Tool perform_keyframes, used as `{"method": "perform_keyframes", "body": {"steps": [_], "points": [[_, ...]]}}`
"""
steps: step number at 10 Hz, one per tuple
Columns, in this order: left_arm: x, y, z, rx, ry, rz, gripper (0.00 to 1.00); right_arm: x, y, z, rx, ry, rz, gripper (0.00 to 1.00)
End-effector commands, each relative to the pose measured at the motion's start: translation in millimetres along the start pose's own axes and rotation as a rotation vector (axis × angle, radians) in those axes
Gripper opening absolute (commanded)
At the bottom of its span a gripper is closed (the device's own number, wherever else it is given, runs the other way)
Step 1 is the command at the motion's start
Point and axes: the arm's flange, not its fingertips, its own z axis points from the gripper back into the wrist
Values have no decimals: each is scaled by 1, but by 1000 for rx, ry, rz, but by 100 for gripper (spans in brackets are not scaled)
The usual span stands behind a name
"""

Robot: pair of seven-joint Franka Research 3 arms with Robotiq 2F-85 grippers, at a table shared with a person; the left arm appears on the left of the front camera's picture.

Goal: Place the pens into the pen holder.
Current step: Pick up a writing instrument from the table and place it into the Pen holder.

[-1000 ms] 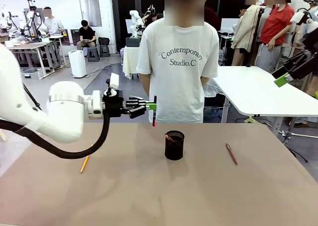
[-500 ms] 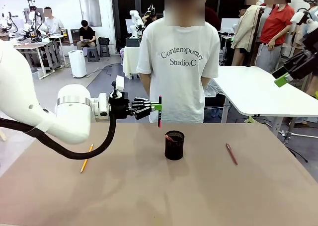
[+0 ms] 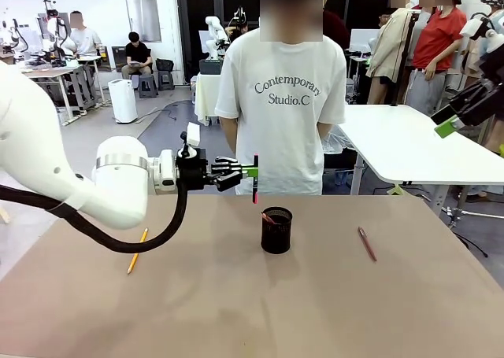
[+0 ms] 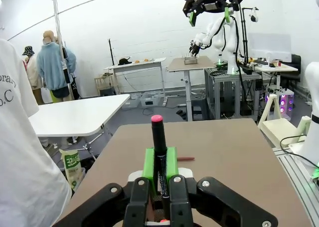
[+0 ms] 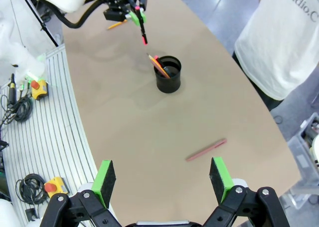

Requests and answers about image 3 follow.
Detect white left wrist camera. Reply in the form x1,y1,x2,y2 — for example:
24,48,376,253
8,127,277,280
186,122,202,147

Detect person right forearm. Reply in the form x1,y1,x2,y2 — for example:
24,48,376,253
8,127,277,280
219,116,240,157

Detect white lab desk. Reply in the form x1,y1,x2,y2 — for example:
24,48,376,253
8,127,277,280
20,54,106,125

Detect seated person black shirt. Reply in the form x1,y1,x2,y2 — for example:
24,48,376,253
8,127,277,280
120,31,154,80

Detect woman in red shirt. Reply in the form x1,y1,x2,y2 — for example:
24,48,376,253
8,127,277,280
405,0,469,117

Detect silver metal panel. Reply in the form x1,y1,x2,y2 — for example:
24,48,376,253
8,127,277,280
125,0,163,43

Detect grey plastic stool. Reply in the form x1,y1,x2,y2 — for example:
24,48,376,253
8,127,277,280
137,74,160,99
157,69,176,91

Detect table with white cloth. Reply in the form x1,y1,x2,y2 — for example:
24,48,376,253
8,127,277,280
194,72,224,127

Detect yellow pencil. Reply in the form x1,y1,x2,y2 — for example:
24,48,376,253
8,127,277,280
126,227,150,275

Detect seated person white shirt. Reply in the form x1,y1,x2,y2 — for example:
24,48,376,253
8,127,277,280
66,10,103,57

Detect small white board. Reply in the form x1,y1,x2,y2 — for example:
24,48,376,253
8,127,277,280
349,28,376,54

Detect black camera stand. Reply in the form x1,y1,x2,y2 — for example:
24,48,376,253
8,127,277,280
229,5,249,41

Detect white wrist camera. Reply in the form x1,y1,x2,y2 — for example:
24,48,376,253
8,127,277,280
458,14,491,42
186,122,202,147

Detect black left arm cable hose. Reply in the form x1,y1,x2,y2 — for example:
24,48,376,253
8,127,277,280
0,183,188,254

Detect white air purifier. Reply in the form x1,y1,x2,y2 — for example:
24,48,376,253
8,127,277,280
107,78,139,124

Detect person in white t-shirt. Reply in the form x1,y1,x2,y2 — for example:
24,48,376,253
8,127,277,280
213,0,348,197

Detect clear plastic bag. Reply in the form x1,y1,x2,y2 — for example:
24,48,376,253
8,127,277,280
322,127,358,155

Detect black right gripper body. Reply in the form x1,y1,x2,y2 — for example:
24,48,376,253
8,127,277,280
477,48,504,86

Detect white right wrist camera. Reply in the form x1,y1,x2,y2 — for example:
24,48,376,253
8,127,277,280
458,14,491,42

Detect black marker pink cap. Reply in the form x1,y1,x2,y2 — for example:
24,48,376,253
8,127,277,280
251,153,260,205

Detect black mesh pen holder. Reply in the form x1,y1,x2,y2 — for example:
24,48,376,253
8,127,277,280
261,205,294,254

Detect person left forearm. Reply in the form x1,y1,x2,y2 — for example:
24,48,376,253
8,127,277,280
317,120,336,139

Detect dark red pen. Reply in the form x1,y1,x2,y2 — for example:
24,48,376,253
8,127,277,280
357,226,378,263

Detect black box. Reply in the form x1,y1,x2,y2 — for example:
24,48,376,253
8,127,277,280
198,58,225,76

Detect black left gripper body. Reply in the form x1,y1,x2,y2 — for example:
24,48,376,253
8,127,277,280
175,148,216,190

